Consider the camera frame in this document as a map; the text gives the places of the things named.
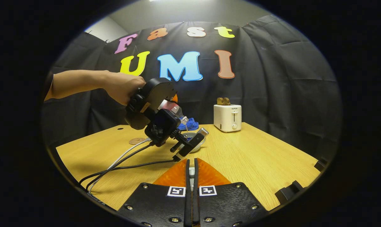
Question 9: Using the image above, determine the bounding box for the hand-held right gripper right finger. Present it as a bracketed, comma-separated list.
[192, 158, 270, 227]

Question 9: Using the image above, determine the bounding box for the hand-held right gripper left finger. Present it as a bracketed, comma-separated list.
[116, 158, 191, 227]

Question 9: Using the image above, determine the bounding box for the clear plastic water bottle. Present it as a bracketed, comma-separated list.
[159, 99, 189, 125]

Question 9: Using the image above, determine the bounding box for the folded blue towel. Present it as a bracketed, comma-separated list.
[178, 118, 199, 131]

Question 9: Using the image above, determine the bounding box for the white toaster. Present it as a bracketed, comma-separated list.
[213, 104, 242, 133]

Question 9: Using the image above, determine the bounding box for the black backdrop cloth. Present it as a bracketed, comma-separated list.
[42, 14, 342, 161]

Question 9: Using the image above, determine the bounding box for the black cable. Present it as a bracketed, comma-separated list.
[86, 143, 155, 202]
[79, 159, 178, 186]

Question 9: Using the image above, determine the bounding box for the white cable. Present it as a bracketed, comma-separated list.
[89, 137, 152, 193]

